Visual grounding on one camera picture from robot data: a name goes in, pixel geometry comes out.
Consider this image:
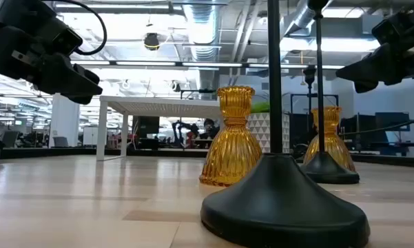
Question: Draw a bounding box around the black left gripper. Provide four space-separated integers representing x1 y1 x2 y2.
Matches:
0 16 103 105

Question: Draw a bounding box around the tall black metal candlestick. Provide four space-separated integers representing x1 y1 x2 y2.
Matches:
299 0 361 185
199 0 371 248
302 64 317 114

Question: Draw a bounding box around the amber ribbed glass candle holder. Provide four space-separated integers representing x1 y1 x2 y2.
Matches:
198 85 264 187
302 105 357 173

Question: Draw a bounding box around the white building column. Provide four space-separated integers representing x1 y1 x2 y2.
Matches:
49 93 81 148

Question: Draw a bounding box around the black computer monitor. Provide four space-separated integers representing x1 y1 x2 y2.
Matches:
340 115 376 143
375 112 411 132

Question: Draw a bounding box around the white cabinet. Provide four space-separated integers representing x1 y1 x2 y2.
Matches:
82 126 99 146

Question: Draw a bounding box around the grey office chair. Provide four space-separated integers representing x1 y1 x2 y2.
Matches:
52 136 70 148

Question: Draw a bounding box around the black ceiling dome device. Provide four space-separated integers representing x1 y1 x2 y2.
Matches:
143 32 161 52

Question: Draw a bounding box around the black cabinet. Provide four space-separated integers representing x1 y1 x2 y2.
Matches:
132 116 161 149

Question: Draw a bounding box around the white perforated metal shelf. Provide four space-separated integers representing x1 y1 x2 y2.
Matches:
96 95 225 162

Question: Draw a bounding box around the black horizontal metal bar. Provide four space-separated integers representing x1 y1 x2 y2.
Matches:
180 88 217 101

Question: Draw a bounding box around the succulent in patterned white pot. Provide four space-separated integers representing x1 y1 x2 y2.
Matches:
247 92 291 154

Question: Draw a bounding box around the long ceiling light strip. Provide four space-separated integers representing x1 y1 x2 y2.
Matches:
70 60 345 71

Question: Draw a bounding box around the person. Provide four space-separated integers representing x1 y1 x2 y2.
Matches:
198 118 222 141

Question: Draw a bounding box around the black metal stand frame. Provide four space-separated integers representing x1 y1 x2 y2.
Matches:
289 92 340 154

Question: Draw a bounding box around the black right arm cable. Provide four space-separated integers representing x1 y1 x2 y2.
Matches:
340 115 414 137

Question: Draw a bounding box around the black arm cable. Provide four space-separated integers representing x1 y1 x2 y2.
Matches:
53 0 108 56
340 115 414 137

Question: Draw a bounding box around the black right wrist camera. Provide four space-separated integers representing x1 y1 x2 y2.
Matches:
371 9 414 45

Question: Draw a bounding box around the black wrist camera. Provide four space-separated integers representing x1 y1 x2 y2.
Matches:
371 9 414 45
0 0 84 56

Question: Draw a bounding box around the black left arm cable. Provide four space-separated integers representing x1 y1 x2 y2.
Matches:
53 0 108 56

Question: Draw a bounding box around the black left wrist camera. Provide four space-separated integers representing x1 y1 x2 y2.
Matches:
0 0 84 56

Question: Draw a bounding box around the silver slanted ventilation duct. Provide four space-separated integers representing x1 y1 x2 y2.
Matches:
282 0 328 37

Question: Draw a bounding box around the silver ribbed ventilation duct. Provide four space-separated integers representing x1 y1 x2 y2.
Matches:
184 0 222 91

